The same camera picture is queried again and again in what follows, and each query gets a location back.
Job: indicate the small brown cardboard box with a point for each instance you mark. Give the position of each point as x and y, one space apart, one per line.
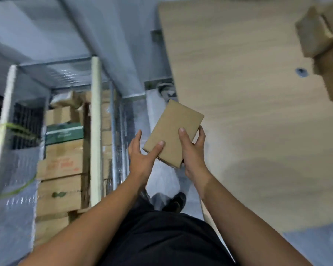
313 35

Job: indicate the clear plastic wrap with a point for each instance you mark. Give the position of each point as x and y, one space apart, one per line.
14 218

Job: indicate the person's black trousers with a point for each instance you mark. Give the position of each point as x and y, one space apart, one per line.
161 241

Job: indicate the person's left forearm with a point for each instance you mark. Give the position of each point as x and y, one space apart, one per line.
94 227

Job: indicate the grey metal table frame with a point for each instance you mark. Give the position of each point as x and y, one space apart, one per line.
158 83

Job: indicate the person's right forearm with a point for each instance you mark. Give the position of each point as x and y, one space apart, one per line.
238 227

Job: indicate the person's black shoe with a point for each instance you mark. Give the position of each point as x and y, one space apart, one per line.
177 202

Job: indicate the stack of cardboard cartons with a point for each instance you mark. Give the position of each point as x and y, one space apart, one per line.
62 166

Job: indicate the person's right hand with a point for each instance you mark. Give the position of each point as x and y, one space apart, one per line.
193 160

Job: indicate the table caster wheel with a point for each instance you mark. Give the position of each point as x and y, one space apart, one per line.
167 90

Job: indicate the metal storage rack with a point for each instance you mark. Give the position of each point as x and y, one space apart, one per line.
95 130

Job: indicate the person's right thumb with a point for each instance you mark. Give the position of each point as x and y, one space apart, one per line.
184 139

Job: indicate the person's left hand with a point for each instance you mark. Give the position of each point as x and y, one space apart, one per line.
140 163

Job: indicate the black mesh panel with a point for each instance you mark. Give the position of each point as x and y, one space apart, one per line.
27 121

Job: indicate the green carton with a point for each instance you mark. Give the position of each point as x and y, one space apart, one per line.
63 134

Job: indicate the person's left thumb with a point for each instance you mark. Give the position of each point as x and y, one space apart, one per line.
158 149

